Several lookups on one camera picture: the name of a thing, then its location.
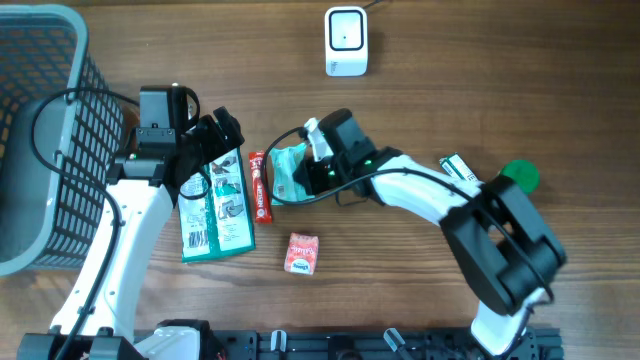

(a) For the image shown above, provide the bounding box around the light teal sachet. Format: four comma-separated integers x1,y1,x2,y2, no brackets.
270,143,313,202

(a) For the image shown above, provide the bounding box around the large green white packet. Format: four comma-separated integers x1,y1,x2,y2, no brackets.
178,149,255,263

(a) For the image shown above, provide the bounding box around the red chocolate bar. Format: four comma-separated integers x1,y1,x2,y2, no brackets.
249,152,273,224

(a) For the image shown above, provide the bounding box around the pink tissue pack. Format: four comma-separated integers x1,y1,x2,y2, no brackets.
284,233,319,276

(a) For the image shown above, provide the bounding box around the green white gum pack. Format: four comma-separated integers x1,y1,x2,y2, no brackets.
439,153,478,181

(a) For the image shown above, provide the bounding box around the green lid jar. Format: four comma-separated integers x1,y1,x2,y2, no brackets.
499,159,540,195

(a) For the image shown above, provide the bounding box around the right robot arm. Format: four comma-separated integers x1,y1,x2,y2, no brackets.
293,108,567,358

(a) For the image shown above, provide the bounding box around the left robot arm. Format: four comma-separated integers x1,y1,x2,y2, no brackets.
17,86,244,359

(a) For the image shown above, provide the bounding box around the white barcode scanner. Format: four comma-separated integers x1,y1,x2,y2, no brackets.
324,6,369,77

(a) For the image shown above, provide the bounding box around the grey plastic mesh basket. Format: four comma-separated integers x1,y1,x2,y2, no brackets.
1,5,125,276

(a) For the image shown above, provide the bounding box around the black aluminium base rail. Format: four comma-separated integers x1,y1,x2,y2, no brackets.
199,327,565,360

